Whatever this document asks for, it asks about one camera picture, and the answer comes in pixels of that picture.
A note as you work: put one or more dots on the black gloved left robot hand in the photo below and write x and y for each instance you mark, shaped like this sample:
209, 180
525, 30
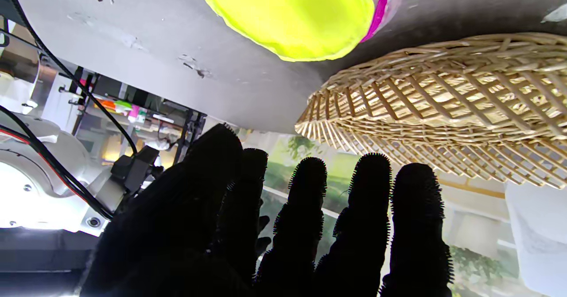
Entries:
199, 235

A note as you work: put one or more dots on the yellow culture dish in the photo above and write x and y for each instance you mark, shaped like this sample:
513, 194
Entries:
292, 15

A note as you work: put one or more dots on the magenta culture dish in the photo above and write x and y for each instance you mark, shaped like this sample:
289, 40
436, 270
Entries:
385, 4

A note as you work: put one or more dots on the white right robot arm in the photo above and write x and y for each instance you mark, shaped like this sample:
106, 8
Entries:
40, 195

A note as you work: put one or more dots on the metal storage shelf rack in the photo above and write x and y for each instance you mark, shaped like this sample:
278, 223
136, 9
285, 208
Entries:
137, 119

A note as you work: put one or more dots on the oval wicker basket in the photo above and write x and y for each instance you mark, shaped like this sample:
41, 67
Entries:
443, 106

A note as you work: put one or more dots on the white sheet at table corner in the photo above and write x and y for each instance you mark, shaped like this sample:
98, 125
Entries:
538, 239

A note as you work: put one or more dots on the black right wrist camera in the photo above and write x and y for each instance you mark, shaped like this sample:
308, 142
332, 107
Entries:
135, 168

